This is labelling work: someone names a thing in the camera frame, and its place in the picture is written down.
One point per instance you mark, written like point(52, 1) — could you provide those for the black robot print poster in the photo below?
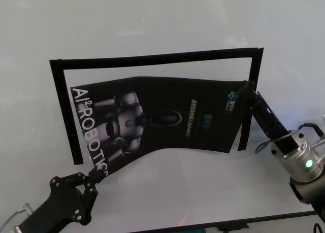
point(177, 103)

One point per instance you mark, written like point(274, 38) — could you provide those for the black tape frame outline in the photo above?
point(152, 60)

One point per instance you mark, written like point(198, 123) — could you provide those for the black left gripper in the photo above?
point(66, 202)

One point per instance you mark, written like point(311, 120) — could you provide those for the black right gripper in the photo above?
point(269, 118)

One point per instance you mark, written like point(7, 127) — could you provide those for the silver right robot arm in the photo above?
point(304, 167)

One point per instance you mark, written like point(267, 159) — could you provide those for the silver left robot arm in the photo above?
point(15, 229)

